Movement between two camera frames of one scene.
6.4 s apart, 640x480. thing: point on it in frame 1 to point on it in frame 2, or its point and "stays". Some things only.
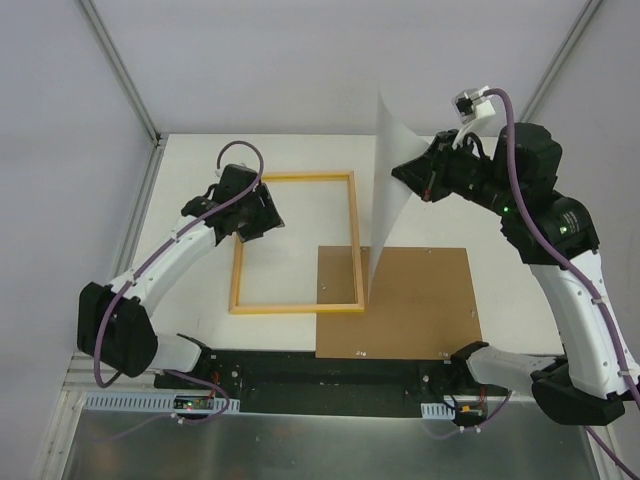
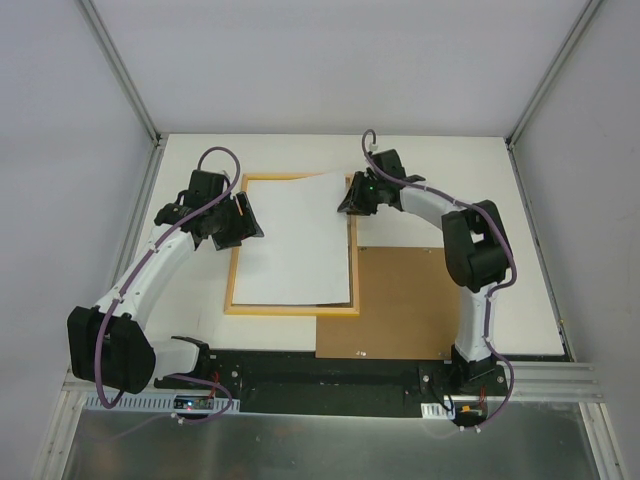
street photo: x=397 y=142 to x=302 y=255
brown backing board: x=422 y=305 stays
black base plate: x=297 y=384 stays
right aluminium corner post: x=562 y=58 stays
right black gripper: x=432 y=170 to x=363 y=193
